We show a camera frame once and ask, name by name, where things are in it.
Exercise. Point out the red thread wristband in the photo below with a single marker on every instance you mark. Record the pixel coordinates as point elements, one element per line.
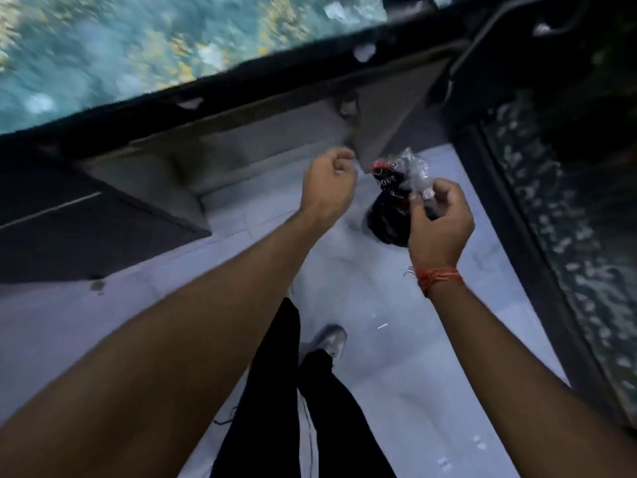
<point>438,277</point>

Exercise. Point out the person's right thumb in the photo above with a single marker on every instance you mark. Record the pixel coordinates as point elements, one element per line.
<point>416,210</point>

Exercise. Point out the person's left forearm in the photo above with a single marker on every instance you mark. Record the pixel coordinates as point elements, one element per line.
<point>164,358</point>

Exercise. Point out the grey cabinet panel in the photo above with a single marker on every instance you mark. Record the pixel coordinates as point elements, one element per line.
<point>259,144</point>

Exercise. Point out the black trousers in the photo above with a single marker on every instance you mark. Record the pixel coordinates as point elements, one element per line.
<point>278,408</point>

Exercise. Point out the person's right forearm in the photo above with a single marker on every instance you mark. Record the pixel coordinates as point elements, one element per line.
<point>522,383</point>

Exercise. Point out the grey shoe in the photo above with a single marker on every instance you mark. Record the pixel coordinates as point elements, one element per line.
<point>329,342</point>

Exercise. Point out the dark speckled stone slab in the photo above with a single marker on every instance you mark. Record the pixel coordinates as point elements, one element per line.
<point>562,204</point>

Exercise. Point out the person's right hand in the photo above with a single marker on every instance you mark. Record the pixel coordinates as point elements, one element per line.
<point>440,233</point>

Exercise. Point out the person's left fingers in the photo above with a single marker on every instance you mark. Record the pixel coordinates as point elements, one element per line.
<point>342,160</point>

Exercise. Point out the person's left hand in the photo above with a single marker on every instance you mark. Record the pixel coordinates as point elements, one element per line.
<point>326,189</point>

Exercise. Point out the white paper scrap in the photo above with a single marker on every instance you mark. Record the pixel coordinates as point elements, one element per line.
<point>190,103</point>
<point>364,52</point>

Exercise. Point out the black plastic bag red label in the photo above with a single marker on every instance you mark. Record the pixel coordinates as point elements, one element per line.
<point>390,218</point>

